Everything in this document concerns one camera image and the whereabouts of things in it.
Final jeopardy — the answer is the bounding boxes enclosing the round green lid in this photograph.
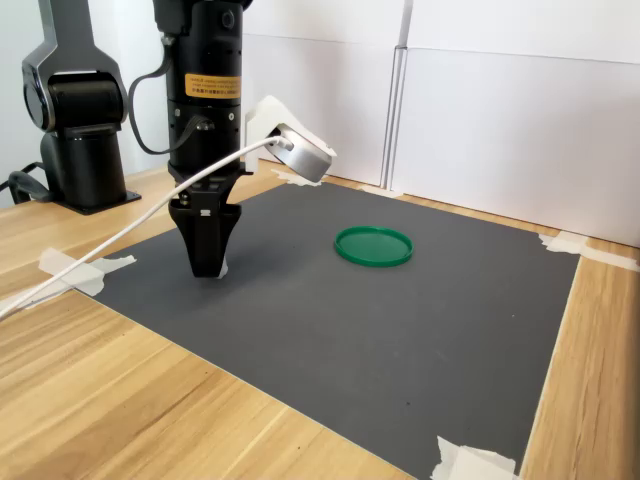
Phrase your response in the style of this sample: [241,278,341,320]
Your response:
[333,225,415,269]

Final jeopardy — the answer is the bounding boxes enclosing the white tape on mat corner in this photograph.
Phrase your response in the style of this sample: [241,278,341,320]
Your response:
[430,434,519,480]
[538,230,640,274]
[38,247,137,297]
[271,168,326,189]

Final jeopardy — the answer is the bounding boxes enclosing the white partition panel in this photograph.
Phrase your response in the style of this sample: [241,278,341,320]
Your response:
[242,33,401,187]
[389,46,640,249]

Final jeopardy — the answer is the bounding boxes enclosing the dark grey mat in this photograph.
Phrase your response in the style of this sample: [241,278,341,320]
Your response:
[82,180,584,480]

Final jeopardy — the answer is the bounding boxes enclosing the clear partition joiner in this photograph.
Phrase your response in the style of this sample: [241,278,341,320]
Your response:
[380,0,415,191]

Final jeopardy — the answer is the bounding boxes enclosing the white camera cable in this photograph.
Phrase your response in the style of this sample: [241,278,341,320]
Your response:
[0,133,296,322]

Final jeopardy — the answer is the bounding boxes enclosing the white and grey camera box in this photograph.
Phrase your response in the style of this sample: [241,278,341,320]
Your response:
[243,94,337,184]

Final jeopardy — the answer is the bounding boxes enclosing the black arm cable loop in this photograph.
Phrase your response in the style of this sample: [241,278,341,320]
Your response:
[128,34,176,156]

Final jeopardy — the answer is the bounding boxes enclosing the thick black base cable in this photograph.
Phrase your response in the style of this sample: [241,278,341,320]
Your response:
[0,162,54,206]

